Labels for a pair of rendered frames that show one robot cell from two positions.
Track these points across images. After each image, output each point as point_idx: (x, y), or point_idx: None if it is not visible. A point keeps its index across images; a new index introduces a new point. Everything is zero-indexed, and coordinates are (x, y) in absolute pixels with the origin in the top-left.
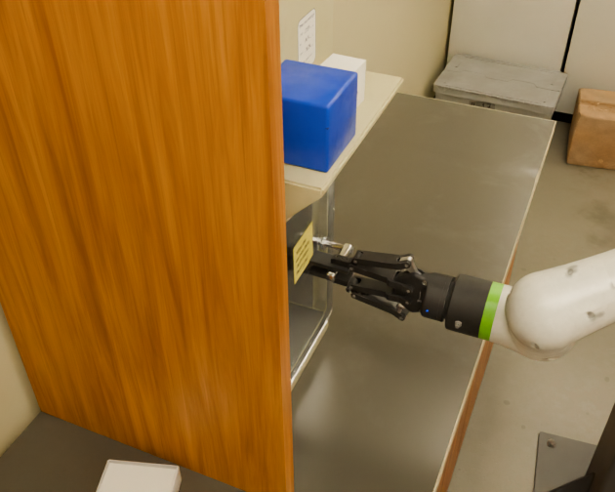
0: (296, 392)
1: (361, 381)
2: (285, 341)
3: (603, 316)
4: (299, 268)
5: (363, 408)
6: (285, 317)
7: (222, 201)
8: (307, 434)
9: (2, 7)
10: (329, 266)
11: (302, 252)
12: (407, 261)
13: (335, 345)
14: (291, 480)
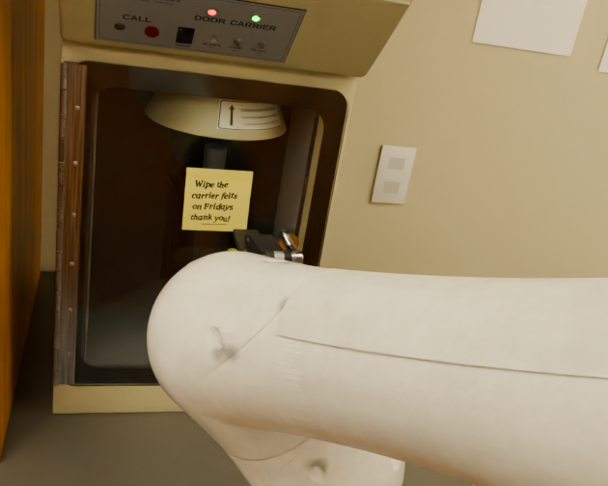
0: (163, 417)
1: (229, 469)
2: None
3: (235, 364)
4: (200, 215)
5: (182, 485)
6: None
7: None
8: (101, 447)
9: None
10: (238, 241)
11: (213, 196)
12: (270, 251)
13: None
14: None
